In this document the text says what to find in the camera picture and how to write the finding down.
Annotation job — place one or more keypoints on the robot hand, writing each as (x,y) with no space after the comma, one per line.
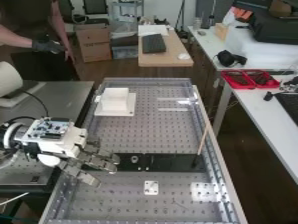
(54,141)

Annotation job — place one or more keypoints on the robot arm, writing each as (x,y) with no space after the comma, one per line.
(8,80)

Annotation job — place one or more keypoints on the small metal nut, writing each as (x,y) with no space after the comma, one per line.
(131,159)

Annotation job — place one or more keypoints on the small white box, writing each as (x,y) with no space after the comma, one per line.
(114,100)

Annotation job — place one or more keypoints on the clear box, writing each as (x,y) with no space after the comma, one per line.
(146,140)

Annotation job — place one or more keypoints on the silver square plate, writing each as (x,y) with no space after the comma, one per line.
(150,187)

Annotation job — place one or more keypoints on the black plate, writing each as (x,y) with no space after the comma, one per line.
(167,162)

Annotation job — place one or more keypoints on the cardboard box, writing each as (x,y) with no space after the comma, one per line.
(93,43)

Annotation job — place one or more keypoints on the thin stick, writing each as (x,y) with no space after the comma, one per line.
(203,140)

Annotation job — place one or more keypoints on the person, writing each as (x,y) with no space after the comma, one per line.
(26,30)

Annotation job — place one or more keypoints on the wooden desk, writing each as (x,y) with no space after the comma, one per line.
(166,59)

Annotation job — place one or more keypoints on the black keyboard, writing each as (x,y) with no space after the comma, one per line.
(153,43)
(288,106)

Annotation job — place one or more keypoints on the white computer mouse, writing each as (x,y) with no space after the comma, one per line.
(183,56)

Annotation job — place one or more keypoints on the red tray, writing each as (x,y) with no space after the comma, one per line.
(263,78)
(238,79)

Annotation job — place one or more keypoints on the black headphones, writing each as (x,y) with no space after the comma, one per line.
(230,58)

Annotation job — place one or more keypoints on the white desk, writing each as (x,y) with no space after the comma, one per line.
(260,55)
(266,116)

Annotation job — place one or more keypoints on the small black device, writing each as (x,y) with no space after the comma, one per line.
(267,96)

